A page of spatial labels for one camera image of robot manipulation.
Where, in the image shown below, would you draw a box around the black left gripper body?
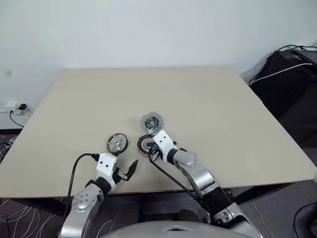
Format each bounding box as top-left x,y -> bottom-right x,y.
112,167 -> 128,184

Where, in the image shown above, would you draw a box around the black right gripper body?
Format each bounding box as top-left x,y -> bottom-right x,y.
149,141 -> 162,162

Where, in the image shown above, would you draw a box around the motor housing with copper windings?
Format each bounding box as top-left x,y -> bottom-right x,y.
136,134 -> 159,157

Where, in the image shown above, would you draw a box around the round silver motor lid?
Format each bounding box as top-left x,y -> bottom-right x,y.
140,111 -> 161,132

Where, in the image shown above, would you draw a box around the black spoked rotor ring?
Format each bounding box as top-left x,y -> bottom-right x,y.
106,132 -> 129,153

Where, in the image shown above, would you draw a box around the grey robot torso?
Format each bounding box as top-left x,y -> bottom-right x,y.
98,220 -> 248,238

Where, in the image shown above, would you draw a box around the large black case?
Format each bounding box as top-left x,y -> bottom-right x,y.
248,48 -> 317,143

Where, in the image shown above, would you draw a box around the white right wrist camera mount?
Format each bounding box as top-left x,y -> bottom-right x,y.
153,129 -> 178,164

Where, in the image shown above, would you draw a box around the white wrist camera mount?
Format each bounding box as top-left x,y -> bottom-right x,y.
153,129 -> 178,164
96,153 -> 118,191

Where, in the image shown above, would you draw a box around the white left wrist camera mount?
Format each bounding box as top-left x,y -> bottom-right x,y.
96,153 -> 118,191

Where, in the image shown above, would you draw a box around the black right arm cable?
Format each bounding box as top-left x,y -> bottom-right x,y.
148,158 -> 214,214

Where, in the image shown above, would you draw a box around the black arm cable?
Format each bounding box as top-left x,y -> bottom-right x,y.
148,158 -> 214,214
64,153 -> 100,217

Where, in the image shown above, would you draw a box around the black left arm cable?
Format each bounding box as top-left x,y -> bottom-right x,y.
64,153 -> 100,217

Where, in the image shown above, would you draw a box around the thin black power cord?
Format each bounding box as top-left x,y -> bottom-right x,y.
9,107 -> 24,129

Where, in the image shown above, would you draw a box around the white cable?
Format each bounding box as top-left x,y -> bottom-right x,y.
249,62 -> 314,85

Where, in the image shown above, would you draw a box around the black floor cable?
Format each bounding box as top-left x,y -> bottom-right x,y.
295,200 -> 317,238

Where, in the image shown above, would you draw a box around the black cables on case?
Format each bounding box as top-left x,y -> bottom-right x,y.
277,43 -> 317,53

